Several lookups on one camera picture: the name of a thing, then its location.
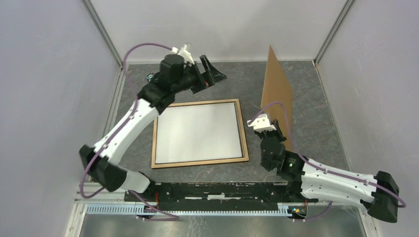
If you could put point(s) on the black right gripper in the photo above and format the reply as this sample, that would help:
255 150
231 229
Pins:
277 132

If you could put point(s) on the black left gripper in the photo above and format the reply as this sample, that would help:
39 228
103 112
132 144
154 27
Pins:
211 76

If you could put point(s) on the wooden picture frame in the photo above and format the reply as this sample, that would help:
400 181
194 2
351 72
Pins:
199 162

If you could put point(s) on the brown backing board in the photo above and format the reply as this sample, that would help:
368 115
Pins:
276 88

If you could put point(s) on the landscape photo print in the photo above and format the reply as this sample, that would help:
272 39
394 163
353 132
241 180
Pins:
199 132

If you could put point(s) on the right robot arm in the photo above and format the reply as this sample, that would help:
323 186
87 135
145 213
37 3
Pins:
308 179

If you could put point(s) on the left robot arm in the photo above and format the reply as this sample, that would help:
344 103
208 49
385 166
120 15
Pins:
101 161

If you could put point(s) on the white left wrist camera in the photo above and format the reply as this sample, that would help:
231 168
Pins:
184 53

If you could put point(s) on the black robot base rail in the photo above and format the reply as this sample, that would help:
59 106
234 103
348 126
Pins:
225 196

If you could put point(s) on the left aluminium corner post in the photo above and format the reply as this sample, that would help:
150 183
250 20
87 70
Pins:
102 31

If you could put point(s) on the aluminium corner post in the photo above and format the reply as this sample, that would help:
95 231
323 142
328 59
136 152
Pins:
333 31
102 31

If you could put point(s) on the right aluminium corner post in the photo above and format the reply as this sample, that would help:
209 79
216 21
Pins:
333 31

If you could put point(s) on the left aluminium side rail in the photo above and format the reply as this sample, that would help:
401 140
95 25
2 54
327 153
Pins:
110 123

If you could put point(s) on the white toothed cable duct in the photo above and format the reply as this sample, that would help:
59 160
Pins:
143 210

